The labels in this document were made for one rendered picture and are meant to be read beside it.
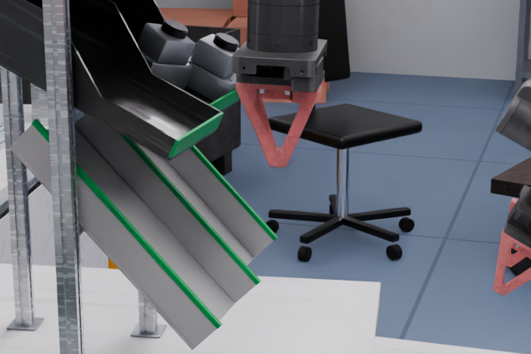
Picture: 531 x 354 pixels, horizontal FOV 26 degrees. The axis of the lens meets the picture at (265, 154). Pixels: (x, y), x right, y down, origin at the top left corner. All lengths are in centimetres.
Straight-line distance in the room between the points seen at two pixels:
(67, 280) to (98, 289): 52
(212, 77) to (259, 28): 44
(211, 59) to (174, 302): 31
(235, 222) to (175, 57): 24
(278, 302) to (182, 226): 39
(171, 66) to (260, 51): 41
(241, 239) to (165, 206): 17
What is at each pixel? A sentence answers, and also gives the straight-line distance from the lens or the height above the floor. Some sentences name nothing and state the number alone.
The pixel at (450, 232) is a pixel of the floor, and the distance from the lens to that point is 466.
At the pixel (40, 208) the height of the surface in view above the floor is 75.
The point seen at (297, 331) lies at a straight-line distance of 155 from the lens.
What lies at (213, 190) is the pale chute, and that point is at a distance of 143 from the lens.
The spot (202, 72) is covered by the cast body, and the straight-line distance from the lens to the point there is 134.
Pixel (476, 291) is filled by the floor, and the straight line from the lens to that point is 407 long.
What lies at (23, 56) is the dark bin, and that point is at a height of 128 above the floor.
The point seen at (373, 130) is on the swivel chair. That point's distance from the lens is 422.
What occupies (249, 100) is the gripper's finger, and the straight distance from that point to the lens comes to 92.
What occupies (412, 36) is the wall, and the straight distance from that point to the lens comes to 781.
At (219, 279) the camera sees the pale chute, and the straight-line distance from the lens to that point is 130.
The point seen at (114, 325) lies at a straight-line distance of 158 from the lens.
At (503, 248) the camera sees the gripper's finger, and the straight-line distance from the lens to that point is 132.
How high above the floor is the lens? 148
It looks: 15 degrees down
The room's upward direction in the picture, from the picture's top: straight up
